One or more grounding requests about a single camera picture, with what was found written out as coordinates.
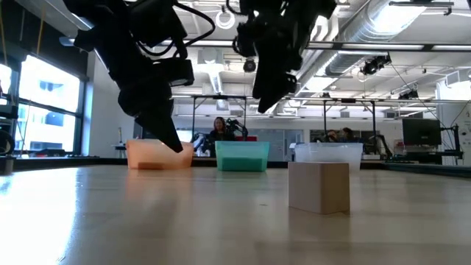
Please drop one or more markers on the overhead beam with light strips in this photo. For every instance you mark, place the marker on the overhead beam with light strips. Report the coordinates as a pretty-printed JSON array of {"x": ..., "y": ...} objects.
[{"x": 386, "y": 46}]

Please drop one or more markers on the black computer monitor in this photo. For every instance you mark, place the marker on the black computer monitor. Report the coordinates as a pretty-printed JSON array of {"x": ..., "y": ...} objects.
[{"x": 421, "y": 131}]

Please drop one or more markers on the clear plastic bin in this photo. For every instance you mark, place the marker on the clear plastic bin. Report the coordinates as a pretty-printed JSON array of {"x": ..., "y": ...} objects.
[{"x": 327, "y": 152}]

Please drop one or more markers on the black background desk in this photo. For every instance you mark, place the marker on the black background desk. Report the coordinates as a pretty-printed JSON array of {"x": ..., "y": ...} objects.
[{"x": 430, "y": 154}]

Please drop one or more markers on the black round ceiling fixture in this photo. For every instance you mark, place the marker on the black round ceiling fixture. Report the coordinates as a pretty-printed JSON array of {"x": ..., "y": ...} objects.
[{"x": 249, "y": 66}]

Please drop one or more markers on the small natural wood block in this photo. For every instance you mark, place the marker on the small natural wood block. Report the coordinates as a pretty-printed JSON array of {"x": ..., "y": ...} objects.
[{"x": 318, "y": 187}]

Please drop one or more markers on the black background rig frame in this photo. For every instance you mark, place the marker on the black background rig frame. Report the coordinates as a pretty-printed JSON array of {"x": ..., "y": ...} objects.
[
  {"x": 219, "y": 97},
  {"x": 347, "y": 100}
]

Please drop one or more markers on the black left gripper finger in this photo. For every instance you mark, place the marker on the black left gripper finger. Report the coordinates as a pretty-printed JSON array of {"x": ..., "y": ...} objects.
[{"x": 154, "y": 117}]

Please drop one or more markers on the silver spiral air duct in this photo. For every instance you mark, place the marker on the silver spiral air duct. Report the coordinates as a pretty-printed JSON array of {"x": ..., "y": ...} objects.
[{"x": 368, "y": 25}]

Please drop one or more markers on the orange translucent plastic bin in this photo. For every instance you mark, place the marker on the orange translucent plastic bin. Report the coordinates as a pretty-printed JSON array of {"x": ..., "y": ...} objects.
[{"x": 147, "y": 152}]

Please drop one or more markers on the large window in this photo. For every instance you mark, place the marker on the large window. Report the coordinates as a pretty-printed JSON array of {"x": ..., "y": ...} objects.
[{"x": 48, "y": 103}]

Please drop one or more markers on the orange rectangular block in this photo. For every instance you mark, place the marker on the orange rectangular block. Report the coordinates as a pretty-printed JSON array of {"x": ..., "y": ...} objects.
[{"x": 151, "y": 166}]

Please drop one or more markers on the person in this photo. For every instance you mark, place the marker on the person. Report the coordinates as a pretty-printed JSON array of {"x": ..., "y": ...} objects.
[
  {"x": 332, "y": 137},
  {"x": 347, "y": 135},
  {"x": 221, "y": 130}
]

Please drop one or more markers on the teal translucent plastic bin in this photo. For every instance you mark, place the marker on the teal translucent plastic bin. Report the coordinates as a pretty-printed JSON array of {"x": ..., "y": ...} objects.
[{"x": 243, "y": 149}]

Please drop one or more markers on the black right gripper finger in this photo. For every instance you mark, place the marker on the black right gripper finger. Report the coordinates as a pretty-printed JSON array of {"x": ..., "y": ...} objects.
[{"x": 274, "y": 84}]

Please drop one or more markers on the black ceiling camera mount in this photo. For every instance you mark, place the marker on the black ceiling camera mount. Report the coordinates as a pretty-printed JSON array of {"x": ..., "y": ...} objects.
[{"x": 375, "y": 64}]

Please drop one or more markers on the black background robot arm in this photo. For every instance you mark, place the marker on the black background robot arm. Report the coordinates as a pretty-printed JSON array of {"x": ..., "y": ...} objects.
[
  {"x": 379, "y": 145},
  {"x": 200, "y": 141},
  {"x": 237, "y": 127}
]

